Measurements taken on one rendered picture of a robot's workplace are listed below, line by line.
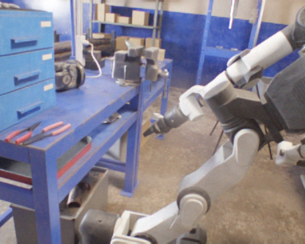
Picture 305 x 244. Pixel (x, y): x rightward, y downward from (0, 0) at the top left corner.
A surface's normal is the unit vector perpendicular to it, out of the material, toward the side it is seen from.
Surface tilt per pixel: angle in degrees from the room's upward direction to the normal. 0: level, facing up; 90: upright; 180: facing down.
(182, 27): 90
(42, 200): 90
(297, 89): 80
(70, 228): 90
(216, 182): 90
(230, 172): 109
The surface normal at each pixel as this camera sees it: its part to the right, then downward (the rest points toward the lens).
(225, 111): -0.47, 0.53
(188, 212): -0.18, 0.36
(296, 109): -0.63, 0.07
